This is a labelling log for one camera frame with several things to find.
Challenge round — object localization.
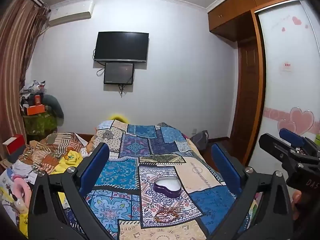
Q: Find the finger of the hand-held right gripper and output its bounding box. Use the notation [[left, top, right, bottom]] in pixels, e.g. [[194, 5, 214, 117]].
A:
[[279, 128, 306, 147], [258, 133, 299, 171]]

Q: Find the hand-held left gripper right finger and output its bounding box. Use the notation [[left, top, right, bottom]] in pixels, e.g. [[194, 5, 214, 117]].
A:
[[207, 142, 294, 240]]

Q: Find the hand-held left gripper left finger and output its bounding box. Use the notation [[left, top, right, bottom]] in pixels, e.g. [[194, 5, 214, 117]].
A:
[[27, 142, 118, 240]]

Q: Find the purple heart-shaped tin box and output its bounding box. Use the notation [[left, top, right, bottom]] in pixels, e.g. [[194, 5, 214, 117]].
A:
[[153, 176, 182, 197]]

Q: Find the thin gold chain bracelet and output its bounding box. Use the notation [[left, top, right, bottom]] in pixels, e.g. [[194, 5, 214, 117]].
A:
[[160, 203, 187, 215]]

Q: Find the brown beaded bracelet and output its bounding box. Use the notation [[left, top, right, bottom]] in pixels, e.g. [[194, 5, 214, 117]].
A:
[[154, 208, 181, 223]]

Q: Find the person's right hand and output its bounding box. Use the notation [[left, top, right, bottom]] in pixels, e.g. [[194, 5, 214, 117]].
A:
[[291, 189, 303, 221]]

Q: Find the yellow cloth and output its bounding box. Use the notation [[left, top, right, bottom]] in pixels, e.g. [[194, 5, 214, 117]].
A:
[[51, 150, 83, 175]]

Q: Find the grey bag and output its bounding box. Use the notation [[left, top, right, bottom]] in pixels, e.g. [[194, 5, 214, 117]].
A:
[[189, 130, 209, 152]]

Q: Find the striped orange blanket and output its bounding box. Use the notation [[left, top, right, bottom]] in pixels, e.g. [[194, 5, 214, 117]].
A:
[[18, 132, 88, 176]]

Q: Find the white heart-print wardrobe door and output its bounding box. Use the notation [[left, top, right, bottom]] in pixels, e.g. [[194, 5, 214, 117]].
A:
[[257, 0, 320, 171]]

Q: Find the yellow round object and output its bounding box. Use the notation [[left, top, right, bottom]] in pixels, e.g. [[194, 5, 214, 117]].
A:
[[110, 114, 129, 124]]

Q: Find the patchwork blue bed blanket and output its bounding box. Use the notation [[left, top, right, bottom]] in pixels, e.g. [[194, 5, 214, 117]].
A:
[[64, 119, 253, 240]]

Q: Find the grey folded cloth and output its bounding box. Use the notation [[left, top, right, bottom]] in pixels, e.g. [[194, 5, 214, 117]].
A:
[[42, 94, 65, 127]]

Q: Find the pink plush item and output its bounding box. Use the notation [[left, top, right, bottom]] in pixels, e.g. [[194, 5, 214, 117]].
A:
[[9, 177, 33, 206]]

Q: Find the orange box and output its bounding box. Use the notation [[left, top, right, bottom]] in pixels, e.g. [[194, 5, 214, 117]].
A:
[[26, 104, 47, 116]]

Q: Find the red and white box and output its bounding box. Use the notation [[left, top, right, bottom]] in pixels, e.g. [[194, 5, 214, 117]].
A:
[[2, 134, 26, 155]]

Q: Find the pile of clutter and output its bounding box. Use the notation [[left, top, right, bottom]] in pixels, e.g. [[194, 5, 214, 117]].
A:
[[19, 80, 47, 105]]

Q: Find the wooden overhead cabinet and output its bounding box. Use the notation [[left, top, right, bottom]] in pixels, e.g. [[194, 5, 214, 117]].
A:
[[207, 0, 303, 42]]

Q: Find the striped brown curtain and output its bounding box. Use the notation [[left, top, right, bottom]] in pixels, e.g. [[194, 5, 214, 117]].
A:
[[0, 0, 50, 161]]

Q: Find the white air conditioner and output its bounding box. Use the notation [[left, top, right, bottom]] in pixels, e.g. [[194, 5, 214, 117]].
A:
[[48, 0, 94, 26]]

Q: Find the small black wall monitor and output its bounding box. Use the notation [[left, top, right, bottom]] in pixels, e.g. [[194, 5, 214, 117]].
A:
[[103, 62, 135, 85]]

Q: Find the black wall television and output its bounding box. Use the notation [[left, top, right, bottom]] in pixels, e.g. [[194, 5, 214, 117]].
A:
[[94, 31, 150, 63]]

